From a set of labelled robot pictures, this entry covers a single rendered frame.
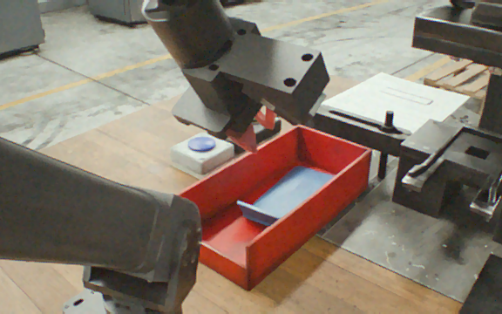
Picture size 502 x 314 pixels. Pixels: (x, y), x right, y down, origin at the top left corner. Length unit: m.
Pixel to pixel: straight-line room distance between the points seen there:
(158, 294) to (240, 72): 0.18
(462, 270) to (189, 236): 0.32
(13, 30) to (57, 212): 4.68
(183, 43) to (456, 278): 0.37
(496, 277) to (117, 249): 0.38
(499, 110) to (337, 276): 0.43
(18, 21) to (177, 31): 4.57
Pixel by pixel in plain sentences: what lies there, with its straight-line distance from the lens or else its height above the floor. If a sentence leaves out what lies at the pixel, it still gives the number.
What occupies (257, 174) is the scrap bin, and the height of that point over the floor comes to 0.92.
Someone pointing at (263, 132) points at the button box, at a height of 0.92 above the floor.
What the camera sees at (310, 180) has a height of 0.91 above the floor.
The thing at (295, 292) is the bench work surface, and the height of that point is 0.90.
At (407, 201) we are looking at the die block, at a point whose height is 0.91.
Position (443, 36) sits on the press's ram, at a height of 1.12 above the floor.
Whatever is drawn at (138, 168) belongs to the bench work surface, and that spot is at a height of 0.90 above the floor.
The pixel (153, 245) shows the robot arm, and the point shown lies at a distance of 0.32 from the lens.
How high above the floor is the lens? 1.24
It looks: 29 degrees down
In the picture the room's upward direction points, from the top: straight up
